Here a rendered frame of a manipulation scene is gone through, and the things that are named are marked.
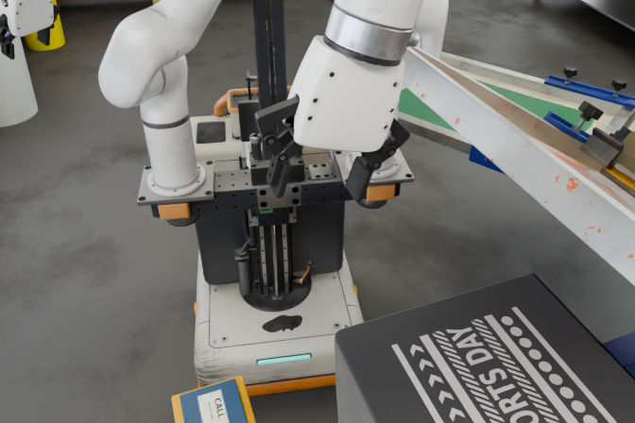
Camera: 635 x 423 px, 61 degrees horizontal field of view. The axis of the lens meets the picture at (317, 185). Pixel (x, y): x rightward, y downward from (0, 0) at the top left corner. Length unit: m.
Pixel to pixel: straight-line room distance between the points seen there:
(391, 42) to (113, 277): 2.37
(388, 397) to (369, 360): 0.08
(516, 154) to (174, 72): 0.70
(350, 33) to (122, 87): 0.60
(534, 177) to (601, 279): 2.35
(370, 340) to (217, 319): 1.03
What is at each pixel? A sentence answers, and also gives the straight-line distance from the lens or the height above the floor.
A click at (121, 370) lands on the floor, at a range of 2.37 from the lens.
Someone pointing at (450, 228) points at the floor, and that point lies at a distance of 2.91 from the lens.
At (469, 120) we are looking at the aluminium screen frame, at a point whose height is 1.54.
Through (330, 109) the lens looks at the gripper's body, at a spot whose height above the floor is 1.59.
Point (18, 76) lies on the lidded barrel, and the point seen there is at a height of 0.32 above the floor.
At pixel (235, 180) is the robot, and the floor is 1.12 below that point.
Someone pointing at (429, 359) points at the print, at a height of 0.95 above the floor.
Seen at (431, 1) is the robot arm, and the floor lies 1.53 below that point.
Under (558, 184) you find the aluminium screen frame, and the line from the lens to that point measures 0.52.
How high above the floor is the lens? 1.82
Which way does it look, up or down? 36 degrees down
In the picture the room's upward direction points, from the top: straight up
